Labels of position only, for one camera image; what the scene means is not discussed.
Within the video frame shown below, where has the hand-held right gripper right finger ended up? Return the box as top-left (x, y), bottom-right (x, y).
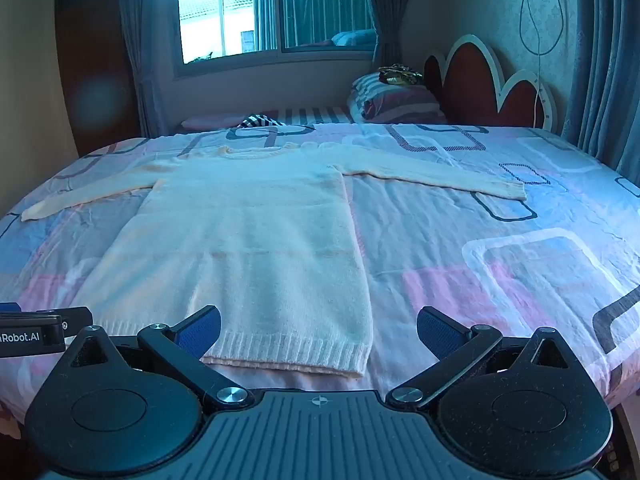
top-left (386, 305), bottom-right (573, 409)

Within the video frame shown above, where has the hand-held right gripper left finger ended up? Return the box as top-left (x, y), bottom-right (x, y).
top-left (65, 304), bottom-right (253, 408)

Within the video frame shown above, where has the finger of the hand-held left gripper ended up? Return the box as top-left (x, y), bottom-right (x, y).
top-left (0, 302), bottom-right (94, 333)

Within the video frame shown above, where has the cream knit sweater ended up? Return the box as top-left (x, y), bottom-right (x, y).
top-left (20, 141), bottom-right (529, 379)

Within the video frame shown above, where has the pink and blue patterned bedspread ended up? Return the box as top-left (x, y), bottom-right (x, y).
top-left (0, 122), bottom-right (640, 413)

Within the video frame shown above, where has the pink bolster pillow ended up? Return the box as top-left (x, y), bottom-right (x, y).
top-left (180, 114), bottom-right (251, 131)

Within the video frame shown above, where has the black and white striped cloth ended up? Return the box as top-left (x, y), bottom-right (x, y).
top-left (237, 114), bottom-right (284, 130)

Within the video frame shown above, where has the striped bed sheet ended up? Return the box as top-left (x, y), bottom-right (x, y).
top-left (270, 105), bottom-right (357, 125)

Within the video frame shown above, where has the red and white headboard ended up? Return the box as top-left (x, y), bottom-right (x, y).
top-left (423, 34), bottom-right (557, 131)

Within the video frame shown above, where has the brown wooden wardrobe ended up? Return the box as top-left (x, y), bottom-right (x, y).
top-left (54, 0), bottom-right (142, 159)

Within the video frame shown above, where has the grey curtain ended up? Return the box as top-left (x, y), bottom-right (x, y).
top-left (362, 0), bottom-right (414, 74)
top-left (562, 0), bottom-right (640, 177)
top-left (117, 0), bottom-right (174, 139)

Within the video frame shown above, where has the window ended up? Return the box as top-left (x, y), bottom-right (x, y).
top-left (170, 0), bottom-right (379, 79)

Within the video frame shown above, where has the white charging cable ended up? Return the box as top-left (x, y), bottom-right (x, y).
top-left (519, 0), bottom-right (564, 129)

